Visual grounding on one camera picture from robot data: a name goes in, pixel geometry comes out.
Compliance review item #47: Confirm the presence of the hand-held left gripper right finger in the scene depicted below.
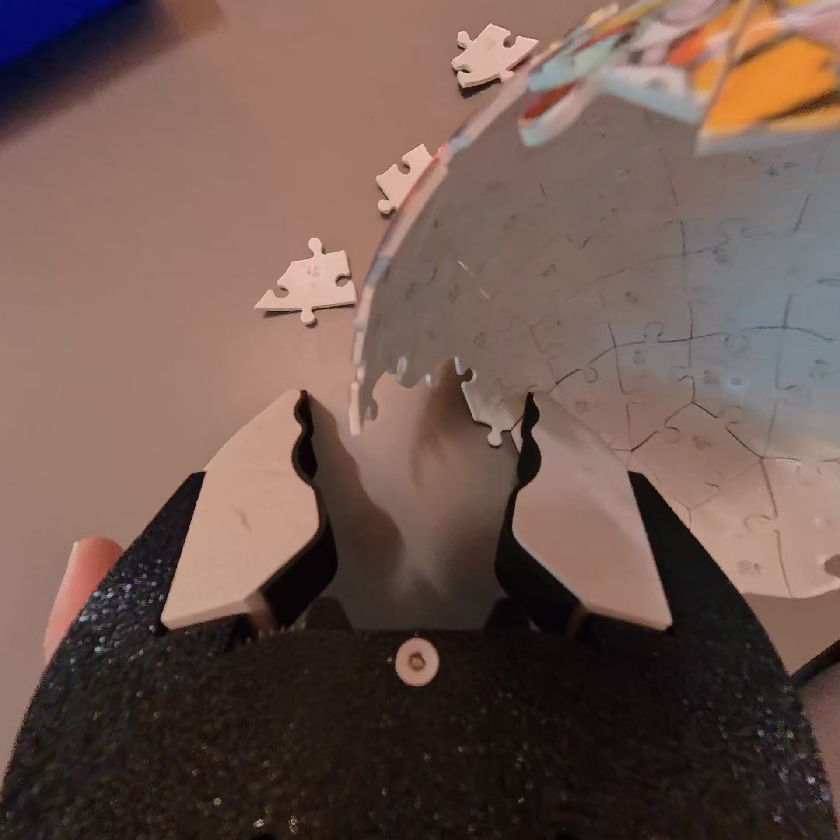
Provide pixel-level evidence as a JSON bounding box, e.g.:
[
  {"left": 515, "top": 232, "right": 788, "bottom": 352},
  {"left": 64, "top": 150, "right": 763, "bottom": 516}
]
[{"left": 495, "top": 392, "right": 674, "bottom": 636}]

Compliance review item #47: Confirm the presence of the pointed white puzzle piece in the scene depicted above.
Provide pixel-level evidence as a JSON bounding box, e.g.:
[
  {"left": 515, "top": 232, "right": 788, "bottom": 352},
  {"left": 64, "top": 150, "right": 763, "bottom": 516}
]
[{"left": 254, "top": 237, "right": 358, "bottom": 327}]

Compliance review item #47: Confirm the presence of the printed puzzle ball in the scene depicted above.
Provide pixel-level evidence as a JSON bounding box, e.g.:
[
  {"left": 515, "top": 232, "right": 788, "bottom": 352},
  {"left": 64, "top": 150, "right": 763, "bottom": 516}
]
[{"left": 351, "top": 0, "right": 840, "bottom": 599}]

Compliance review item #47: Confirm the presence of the blue box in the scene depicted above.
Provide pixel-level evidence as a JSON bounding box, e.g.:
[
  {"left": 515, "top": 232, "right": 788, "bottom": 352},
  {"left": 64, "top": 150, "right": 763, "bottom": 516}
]
[{"left": 0, "top": 0, "right": 152, "bottom": 70}]

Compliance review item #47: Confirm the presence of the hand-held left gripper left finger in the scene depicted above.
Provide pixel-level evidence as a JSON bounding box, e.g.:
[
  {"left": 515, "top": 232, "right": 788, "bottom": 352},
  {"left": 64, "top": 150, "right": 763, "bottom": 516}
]
[{"left": 159, "top": 389, "right": 339, "bottom": 634}]

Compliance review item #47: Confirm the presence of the person's left hand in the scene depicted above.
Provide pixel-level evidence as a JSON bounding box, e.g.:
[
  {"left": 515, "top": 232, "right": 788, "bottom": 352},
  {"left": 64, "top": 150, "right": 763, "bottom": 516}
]
[{"left": 41, "top": 537, "right": 127, "bottom": 667}]

